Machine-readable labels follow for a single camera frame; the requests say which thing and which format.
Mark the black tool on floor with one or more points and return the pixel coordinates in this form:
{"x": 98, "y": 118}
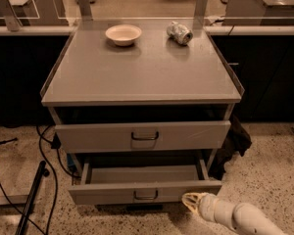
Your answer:
{"x": 2, "y": 142}

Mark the background desk left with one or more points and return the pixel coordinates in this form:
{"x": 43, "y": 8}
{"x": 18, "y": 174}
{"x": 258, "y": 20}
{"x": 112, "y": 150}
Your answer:
{"x": 38, "y": 12}

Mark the background desk right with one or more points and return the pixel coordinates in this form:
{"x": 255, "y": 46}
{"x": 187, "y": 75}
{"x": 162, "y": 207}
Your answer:
{"x": 259, "y": 12}

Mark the white bowl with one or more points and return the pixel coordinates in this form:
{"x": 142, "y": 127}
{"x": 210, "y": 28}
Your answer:
{"x": 123, "y": 34}

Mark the grey drawer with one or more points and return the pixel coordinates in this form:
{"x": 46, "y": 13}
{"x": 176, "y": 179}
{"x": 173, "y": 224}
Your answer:
{"x": 141, "y": 184}
{"x": 146, "y": 136}

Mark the right acrylic panel post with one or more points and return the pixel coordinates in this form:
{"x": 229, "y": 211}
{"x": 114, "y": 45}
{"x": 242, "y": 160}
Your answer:
{"x": 200, "y": 10}

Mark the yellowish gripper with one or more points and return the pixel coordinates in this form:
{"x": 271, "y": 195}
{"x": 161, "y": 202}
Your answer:
{"x": 208, "y": 206}

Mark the middle acrylic panel post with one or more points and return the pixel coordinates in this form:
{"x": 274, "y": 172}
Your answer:
{"x": 85, "y": 10}

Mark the background desk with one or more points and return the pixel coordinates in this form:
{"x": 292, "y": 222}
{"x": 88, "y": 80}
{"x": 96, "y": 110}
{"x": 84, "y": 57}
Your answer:
{"x": 259, "y": 12}
{"x": 38, "y": 12}

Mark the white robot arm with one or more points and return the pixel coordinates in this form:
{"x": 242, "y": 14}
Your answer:
{"x": 242, "y": 218}

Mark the left acrylic panel post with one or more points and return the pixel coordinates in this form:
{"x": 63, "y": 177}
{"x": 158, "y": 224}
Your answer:
{"x": 12, "y": 22}

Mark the grey drawer cabinet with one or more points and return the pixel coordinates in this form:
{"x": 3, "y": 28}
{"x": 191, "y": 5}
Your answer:
{"x": 152, "y": 80}

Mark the acrylic panel post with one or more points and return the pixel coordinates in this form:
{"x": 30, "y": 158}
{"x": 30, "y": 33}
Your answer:
{"x": 85, "y": 10}
{"x": 200, "y": 10}
{"x": 12, "y": 22}

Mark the grey top drawer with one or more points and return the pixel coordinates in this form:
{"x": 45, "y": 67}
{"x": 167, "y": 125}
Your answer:
{"x": 146, "y": 136}

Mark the crushed silver can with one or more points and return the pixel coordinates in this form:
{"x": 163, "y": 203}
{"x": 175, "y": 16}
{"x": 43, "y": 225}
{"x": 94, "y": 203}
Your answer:
{"x": 180, "y": 33}

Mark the black metal bar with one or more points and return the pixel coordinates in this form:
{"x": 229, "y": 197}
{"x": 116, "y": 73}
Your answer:
{"x": 28, "y": 208}

